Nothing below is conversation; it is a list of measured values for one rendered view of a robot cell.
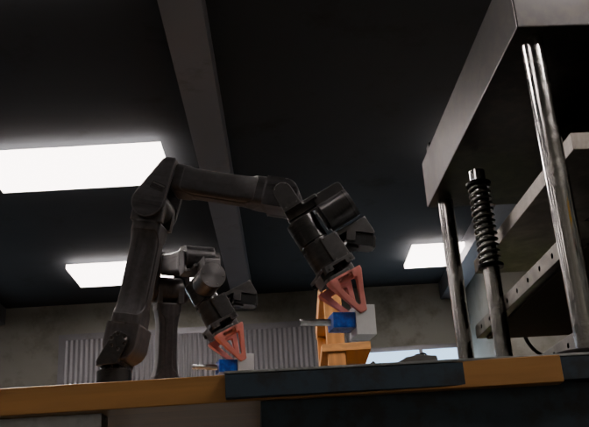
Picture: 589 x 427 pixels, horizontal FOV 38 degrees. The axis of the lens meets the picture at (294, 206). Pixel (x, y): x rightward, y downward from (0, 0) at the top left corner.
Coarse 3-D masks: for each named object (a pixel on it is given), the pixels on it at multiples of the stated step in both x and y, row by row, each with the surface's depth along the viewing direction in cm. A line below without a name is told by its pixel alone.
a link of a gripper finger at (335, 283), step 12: (324, 276) 152; (336, 276) 150; (348, 276) 152; (360, 276) 152; (324, 288) 155; (336, 288) 150; (360, 288) 151; (348, 300) 150; (360, 300) 151; (360, 312) 151
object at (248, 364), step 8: (224, 360) 184; (232, 360) 185; (248, 360) 185; (192, 368) 184; (200, 368) 184; (208, 368) 184; (216, 368) 185; (224, 368) 184; (232, 368) 184; (240, 368) 184; (248, 368) 185
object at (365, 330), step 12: (336, 312) 150; (348, 312) 151; (372, 312) 151; (300, 324) 150; (312, 324) 151; (324, 324) 151; (336, 324) 150; (348, 324) 150; (360, 324) 150; (372, 324) 151; (360, 336) 151; (372, 336) 151
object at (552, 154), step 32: (544, 64) 230; (544, 96) 226; (544, 128) 223; (544, 160) 221; (448, 224) 336; (576, 224) 213; (448, 256) 332; (576, 256) 209; (576, 288) 207; (576, 320) 205
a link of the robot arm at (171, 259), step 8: (184, 248) 193; (192, 248) 191; (200, 248) 192; (208, 248) 193; (160, 256) 212; (168, 256) 208; (176, 256) 201; (192, 256) 190; (200, 256) 191; (208, 256) 192; (160, 264) 211; (168, 264) 207; (176, 264) 200; (192, 264) 190; (160, 272) 211; (168, 272) 207; (176, 272) 203; (184, 280) 215; (184, 296) 214
